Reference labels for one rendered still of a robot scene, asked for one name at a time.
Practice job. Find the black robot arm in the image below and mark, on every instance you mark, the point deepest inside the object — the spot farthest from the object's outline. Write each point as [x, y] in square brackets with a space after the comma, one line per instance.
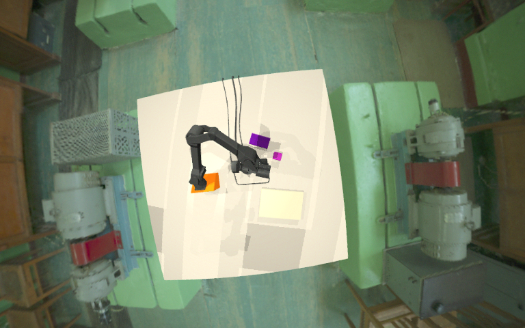
[250, 162]

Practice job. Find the pale yellow flat block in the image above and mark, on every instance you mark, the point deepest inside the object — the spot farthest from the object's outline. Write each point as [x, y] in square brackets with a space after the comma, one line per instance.
[281, 204]

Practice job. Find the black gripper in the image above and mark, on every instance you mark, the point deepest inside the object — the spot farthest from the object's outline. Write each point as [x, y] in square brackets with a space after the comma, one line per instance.
[235, 163]

